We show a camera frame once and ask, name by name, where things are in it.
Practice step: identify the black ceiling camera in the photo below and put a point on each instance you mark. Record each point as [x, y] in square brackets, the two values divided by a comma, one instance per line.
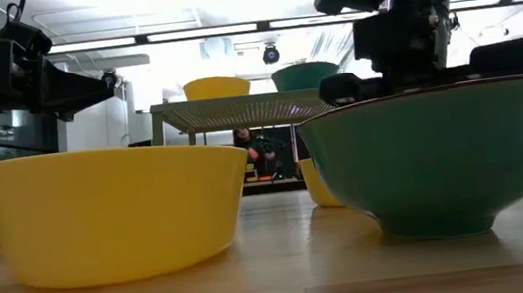
[270, 54]
[109, 77]

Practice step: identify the black computer monitor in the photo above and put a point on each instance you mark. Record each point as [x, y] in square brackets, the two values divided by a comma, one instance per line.
[141, 143]

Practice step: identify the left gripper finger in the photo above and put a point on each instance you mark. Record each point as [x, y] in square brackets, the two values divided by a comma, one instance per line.
[70, 92]

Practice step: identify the black aluminium table frame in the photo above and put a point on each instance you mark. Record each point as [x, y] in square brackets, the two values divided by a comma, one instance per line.
[271, 186]

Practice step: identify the person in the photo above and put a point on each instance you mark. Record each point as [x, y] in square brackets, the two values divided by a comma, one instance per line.
[244, 137]

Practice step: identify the green bowl with patterned inside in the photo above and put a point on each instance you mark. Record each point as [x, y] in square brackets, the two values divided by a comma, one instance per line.
[443, 159]
[305, 77]

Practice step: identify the yellow plastic mini bowl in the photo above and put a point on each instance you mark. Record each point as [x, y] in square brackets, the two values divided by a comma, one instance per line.
[316, 187]
[115, 214]
[217, 88]

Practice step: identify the green perforated metal shelf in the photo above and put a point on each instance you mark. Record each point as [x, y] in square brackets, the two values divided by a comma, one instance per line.
[237, 112]

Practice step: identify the long ceiling light strip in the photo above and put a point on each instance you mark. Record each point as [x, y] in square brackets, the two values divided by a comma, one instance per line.
[202, 32]

